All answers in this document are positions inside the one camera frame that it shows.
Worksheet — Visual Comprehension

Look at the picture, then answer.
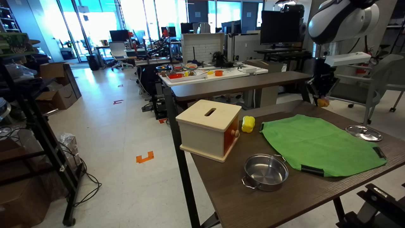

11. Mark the yellow toy pepper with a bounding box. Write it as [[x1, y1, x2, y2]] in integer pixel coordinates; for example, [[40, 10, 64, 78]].
[[241, 116, 256, 134]]

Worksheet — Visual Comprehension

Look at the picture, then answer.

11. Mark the black cable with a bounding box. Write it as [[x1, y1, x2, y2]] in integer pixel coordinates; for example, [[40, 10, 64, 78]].
[[62, 149, 102, 208]]

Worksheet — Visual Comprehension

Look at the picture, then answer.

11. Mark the brown table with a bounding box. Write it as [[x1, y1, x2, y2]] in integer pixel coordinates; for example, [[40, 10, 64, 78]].
[[165, 71, 313, 127]]

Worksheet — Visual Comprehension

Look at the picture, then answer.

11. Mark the clear plastic bag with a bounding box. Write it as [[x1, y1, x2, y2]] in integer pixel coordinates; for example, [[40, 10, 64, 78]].
[[58, 132, 82, 171]]

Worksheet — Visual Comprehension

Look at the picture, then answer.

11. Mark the black trash bin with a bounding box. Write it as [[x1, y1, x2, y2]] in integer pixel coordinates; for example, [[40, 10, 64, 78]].
[[86, 54, 100, 71]]

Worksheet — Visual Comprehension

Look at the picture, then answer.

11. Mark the white office chair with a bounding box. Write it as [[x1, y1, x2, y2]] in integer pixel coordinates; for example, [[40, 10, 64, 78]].
[[109, 41, 134, 71]]

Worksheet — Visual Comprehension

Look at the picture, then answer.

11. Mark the white table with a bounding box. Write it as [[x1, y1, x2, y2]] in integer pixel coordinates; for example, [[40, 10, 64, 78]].
[[158, 64, 269, 108]]

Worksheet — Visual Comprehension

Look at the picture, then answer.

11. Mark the black metal shelf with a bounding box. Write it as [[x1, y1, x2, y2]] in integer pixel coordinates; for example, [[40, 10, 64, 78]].
[[0, 47, 80, 227]]

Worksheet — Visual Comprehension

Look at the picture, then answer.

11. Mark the stack of cardboard boxes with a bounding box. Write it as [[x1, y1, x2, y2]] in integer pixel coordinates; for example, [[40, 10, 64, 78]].
[[35, 62, 82, 111]]

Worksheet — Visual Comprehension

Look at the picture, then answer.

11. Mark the stand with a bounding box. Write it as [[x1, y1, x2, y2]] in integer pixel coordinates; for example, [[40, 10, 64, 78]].
[[335, 183, 405, 228]]

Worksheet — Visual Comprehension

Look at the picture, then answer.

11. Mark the silver pot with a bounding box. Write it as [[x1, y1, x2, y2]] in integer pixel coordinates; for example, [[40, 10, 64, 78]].
[[241, 154, 289, 192]]

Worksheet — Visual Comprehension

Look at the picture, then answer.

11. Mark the wooden box with slot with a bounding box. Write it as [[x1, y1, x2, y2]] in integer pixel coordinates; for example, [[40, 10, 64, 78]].
[[175, 99, 243, 163]]

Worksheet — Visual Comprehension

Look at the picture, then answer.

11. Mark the large black monitor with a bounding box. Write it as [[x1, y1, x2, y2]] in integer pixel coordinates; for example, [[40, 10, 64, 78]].
[[260, 4, 305, 49]]

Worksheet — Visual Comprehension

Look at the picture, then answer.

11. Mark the silver pot lid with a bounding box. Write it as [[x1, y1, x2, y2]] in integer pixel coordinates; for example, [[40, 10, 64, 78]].
[[345, 125, 383, 142]]

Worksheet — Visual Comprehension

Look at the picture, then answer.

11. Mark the green cloth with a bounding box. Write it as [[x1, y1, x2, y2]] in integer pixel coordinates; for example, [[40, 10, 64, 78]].
[[260, 114, 387, 177]]

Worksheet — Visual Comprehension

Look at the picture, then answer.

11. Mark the grey chair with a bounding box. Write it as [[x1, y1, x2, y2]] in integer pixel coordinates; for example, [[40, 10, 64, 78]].
[[328, 54, 405, 126]]

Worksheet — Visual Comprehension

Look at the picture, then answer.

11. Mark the white brick panel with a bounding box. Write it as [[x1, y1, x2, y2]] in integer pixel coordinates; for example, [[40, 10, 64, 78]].
[[181, 33, 225, 64]]

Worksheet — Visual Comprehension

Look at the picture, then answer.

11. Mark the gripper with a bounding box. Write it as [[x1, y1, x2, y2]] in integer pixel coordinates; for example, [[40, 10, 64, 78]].
[[306, 58, 338, 106]]

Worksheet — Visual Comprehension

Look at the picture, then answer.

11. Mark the orange drawer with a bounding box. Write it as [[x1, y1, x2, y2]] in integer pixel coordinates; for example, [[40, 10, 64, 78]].
[[223, 115, 240, 156]]

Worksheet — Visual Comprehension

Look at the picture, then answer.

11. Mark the small black monitor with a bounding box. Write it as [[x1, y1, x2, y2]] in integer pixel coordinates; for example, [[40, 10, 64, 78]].
[[109, 30, 130, 42]]

